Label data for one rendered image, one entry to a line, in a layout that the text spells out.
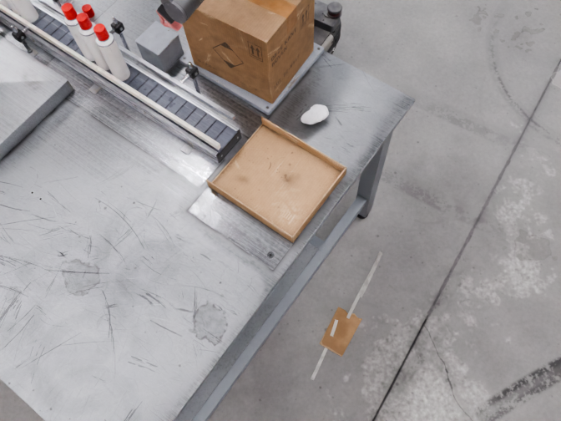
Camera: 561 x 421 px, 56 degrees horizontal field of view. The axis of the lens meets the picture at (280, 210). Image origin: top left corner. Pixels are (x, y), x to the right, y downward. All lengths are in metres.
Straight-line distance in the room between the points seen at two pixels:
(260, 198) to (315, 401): 0.97
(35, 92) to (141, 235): 0.59
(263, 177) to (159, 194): 0.30
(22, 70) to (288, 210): 0.96
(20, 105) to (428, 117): 1.78
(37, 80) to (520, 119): 2.09
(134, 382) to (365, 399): 1.06
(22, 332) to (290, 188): 0.81
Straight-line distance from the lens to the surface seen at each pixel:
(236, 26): 1.48
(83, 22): 1.66
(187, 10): 1.26
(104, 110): 1.77
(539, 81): 2.99
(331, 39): 2.63
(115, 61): 1.68
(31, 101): 1.82
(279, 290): 2.05
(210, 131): 1.58
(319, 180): 1.53
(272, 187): 1.52
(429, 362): 2.27
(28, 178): 1.74
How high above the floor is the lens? 2.19
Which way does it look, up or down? 66 degrees down
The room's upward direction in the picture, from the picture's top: 6 degrees counter-clockwise
